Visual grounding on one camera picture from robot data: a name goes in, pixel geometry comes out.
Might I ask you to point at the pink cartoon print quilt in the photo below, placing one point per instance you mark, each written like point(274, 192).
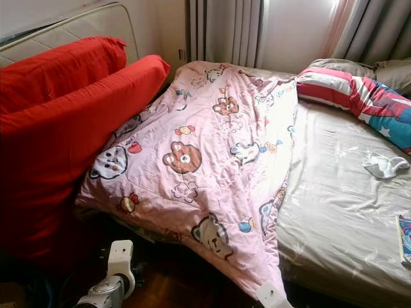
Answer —
point(205, 167)

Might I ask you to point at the colourful picture book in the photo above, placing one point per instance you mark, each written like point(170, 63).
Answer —
point(404, 240)

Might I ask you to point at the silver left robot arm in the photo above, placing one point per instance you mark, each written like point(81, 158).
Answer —
point(99, 294)

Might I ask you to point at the red fabric cushion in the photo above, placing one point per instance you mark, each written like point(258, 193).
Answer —
point(51, 70)
point(51, 160)

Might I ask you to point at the beige floral bed sheet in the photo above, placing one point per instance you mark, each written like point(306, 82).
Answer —
point(340, 224)

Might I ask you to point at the beige upright mattress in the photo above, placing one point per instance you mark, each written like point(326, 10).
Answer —
point(70, 31)

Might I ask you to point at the white crumpled sock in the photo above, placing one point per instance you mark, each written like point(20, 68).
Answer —
point(385, 167)

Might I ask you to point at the red white blue bolster pillow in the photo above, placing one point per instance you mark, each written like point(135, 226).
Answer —
point(353, 99)

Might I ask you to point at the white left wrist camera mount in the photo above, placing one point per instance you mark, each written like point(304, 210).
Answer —
point(121, 256)

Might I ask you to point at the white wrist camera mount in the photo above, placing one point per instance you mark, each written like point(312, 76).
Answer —
point(121, 256)
point(271, 296)

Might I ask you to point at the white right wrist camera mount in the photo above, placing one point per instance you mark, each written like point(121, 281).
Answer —
point(271, 296)

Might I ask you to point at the dark wall socket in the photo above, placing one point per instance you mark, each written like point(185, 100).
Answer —
point(182, 55)

